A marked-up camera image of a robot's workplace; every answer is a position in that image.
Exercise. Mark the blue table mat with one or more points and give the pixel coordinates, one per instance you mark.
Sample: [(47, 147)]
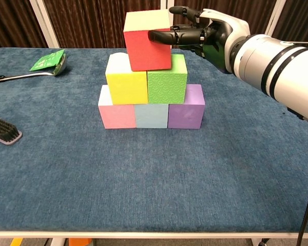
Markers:
[(154, 179)]

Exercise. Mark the red orange cube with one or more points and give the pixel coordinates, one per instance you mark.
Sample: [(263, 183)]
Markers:
[(147, 51)]

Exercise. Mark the grey brush black bristles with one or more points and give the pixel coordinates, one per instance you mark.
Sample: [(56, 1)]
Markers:
[(5, 130)]

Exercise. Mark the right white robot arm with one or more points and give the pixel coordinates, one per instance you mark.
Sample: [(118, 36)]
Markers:
[(279, 71)]

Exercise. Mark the brown curtain partition panel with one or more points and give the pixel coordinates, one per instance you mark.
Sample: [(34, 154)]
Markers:
[(10, 20), (92, 20), (256, 12), (300, 20)]

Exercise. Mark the yellow cube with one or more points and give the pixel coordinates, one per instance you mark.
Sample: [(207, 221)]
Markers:
[(127, 87)]

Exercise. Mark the pink cube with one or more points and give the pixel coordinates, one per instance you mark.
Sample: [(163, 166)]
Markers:
[(118, 116)]

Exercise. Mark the green cube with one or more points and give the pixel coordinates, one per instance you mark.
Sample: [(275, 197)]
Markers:
[(166, 87)]

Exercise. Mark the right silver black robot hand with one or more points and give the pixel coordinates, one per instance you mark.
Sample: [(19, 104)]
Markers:
[(220, 33)]

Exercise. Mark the small white jar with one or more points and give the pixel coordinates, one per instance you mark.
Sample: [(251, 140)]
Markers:
[(119, 53)]

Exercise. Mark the light blue cube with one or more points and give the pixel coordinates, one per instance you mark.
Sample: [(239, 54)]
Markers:
[(151, 115)]

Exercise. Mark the green packet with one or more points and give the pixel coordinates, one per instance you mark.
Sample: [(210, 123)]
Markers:
[(47, 61)]

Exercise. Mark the purple cube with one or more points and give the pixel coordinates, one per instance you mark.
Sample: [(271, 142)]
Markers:
[(187, 112)]

